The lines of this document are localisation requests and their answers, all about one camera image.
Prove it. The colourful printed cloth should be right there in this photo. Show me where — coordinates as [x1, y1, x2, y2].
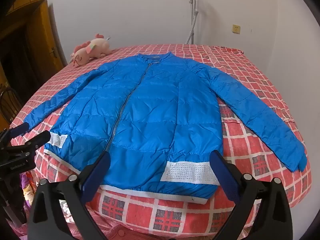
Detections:
[20, 170, 73, 218]

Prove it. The white garment steamer stand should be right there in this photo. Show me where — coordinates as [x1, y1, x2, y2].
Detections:
[184, 0, 200, 45]

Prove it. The wooden door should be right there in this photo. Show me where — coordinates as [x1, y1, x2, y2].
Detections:
[0, 0, 67, 100]

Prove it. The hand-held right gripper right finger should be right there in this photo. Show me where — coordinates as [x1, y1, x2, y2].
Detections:
[209, 151, 293, 240]

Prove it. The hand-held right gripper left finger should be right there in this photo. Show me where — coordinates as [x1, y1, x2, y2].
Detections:
[27, 152, 111, 240]

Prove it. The blue puffer jacket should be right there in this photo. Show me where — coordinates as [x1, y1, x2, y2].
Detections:
[24, 51, 307, 198]

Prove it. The pink plush toy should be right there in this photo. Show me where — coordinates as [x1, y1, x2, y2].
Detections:
[70, 33, 113, 67]

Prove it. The dark metal chair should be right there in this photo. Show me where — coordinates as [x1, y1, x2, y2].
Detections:
[0, 85, 24, 125]

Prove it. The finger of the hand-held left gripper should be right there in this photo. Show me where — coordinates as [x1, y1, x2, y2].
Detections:
[10, 131, 51, 153]
[0, 122, 29, 146]

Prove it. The bed with red checked sheet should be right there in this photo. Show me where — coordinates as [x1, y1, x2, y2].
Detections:
[10, 44, 313, 240]

